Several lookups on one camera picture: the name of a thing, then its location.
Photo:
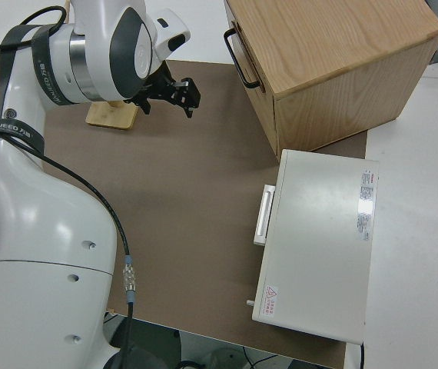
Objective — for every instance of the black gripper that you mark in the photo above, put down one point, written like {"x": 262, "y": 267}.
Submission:
{"x": 157, "y": 86}

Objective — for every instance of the light wooden drawer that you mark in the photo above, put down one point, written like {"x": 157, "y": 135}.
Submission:
{"x": 247, "y": 46}

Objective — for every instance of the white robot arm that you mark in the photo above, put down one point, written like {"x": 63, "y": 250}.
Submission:
{"x": 30, "y": 230}

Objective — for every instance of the wooden mug stand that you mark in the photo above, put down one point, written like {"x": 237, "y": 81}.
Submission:
{"x": 111, "y": 115}

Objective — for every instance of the brown table mat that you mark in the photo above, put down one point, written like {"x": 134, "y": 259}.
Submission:
{"x": 184, "y": 192}

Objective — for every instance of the light wooden cabinet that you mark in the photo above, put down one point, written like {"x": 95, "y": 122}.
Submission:
{"x": 338, "y": 42}

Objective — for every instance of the white box appliance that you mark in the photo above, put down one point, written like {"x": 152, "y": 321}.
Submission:
{"x": 319, "y": 246}

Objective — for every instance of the white text label sticker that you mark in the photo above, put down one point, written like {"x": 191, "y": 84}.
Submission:
{"x": 365, "y": 205}

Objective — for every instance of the red warning triangle sticker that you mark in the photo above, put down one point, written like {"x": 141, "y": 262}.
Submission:
{"x": 270, "y": 300}

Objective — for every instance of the dark floor stand base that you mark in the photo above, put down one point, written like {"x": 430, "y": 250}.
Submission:
{"x": 150, "y": 346}

